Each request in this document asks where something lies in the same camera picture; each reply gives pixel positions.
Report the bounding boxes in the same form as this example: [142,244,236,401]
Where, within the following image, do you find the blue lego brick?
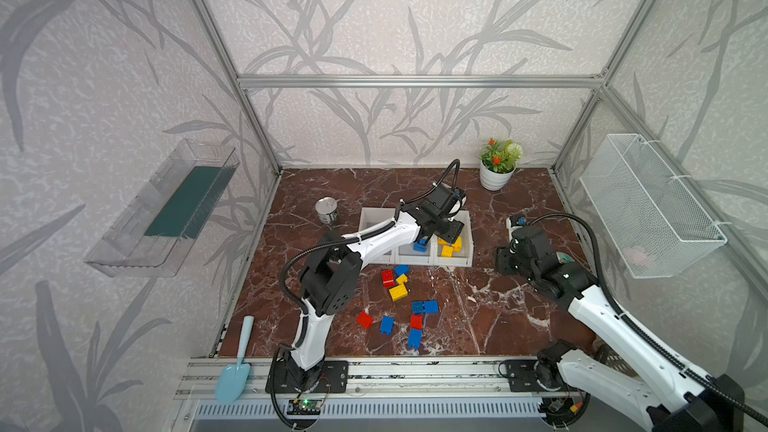
[394,265,410,277]
[380,316,394,336]
[411,301,424,315]
[413,241,428,253]
[423,300,439,314]
[407,328,423,350]

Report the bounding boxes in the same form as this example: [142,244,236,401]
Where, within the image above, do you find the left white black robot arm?
[278,184,466,374]

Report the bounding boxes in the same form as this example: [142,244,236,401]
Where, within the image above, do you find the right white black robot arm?
[496,221,767,431]

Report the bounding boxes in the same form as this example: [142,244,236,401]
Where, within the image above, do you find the white middle sorting bin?
[396,240,434,266]

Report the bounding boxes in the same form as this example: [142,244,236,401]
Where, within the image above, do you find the white right sorting bin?
[429,210,474,267]

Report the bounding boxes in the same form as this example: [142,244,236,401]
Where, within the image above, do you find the potted plant white pot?
[480,138,524,191]

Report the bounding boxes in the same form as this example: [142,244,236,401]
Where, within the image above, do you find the blue lego brick top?
[394,265,410,277]

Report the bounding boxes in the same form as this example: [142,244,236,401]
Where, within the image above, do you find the red lego brick top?
[381,269,397,289]

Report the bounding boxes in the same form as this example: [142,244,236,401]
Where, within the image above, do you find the red lego brick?
[356,311,374,330]
[381,269,397,289]

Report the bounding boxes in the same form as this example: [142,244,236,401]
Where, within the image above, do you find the silver tin can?
[315,197,339,225]

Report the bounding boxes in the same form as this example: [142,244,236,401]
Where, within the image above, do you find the brown slotted spatula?
[593,338,633,375]

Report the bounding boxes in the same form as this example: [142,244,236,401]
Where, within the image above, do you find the small red lego bottom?
[410,314,424,331]

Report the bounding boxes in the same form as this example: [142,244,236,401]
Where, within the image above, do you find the red lego brick bottom left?
[356,311,374,330]

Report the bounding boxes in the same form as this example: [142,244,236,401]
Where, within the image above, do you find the green circuit board left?
[286,398,325,416]

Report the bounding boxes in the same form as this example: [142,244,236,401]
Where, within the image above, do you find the light blue plastic scoop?
[214,315,254,404]

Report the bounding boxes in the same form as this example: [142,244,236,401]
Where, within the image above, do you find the white wire mesh basket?
[580,134,727,279]

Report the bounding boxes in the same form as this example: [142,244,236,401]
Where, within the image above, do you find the circuit board right wires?
[538,395,586,420]

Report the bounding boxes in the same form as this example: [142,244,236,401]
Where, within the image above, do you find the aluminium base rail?
[173,355,584,400]

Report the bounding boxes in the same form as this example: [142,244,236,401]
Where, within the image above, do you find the clear plastic wall shelf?
[85,139,240,278]

